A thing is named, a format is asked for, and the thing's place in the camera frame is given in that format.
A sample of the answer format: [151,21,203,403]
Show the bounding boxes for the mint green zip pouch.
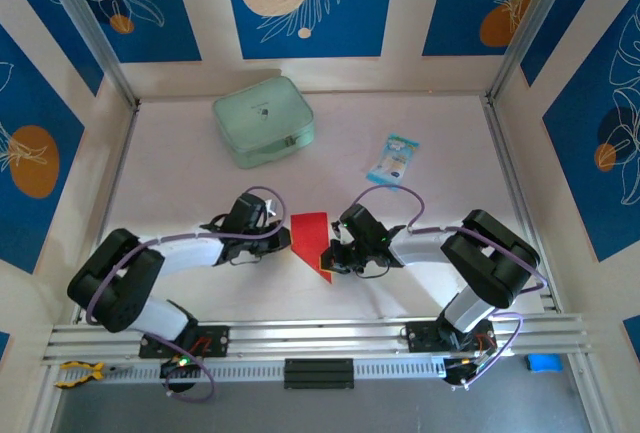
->
[211,76,316,170]

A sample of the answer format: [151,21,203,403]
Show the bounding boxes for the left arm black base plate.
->
[138,325,231,359]

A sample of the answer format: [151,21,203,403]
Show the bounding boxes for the grey slotted cable duct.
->
[54,357,447,389]

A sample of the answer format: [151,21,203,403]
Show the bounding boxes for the aluminium side rail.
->
[73,102,140,325]
[482,95,560,313]

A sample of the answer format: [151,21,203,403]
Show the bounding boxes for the light blue snack packet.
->
[365,132,420,189]

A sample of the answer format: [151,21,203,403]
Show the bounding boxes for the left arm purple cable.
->
[85,185,290,403]

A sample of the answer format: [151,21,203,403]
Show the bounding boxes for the aluminium corner post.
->
[487,0,584,104]
[37,0,140,107]

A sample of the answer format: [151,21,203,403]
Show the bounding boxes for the blue sponge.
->
[524,352,564,375]

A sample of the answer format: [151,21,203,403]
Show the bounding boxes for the aluminium rail beam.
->
[42,312,594,363]

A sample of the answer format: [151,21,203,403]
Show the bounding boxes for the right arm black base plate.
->
[405,320,496,354]

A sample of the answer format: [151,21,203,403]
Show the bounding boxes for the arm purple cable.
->
[351,184,549,392]
[85,185,290,403]

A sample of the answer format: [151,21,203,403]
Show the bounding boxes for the red paper sheet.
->
[290,211,334,284]

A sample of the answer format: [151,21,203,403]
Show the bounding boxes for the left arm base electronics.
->
[159,354,202,395]

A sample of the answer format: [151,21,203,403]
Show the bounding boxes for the black block on duct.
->
[283,358,355,390]

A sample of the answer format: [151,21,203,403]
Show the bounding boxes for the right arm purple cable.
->
[351,184,549,392]

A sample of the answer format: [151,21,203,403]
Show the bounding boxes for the yellow handled pliers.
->
[53,360,134,389]

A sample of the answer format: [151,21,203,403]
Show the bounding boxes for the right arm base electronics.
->
[442,335,497,390]

